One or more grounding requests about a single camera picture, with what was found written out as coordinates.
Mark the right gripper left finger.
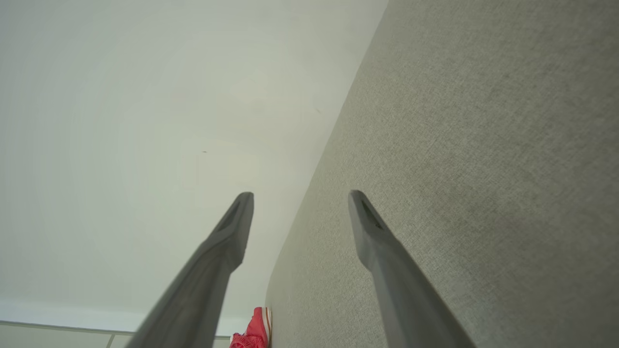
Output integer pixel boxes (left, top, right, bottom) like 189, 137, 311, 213
127, 192, 254, 348

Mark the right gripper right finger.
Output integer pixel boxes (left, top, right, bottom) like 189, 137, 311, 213
348, 189, 477, 348

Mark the red basketball jersey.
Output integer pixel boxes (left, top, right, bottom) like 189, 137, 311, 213
230, 307, 272, 348

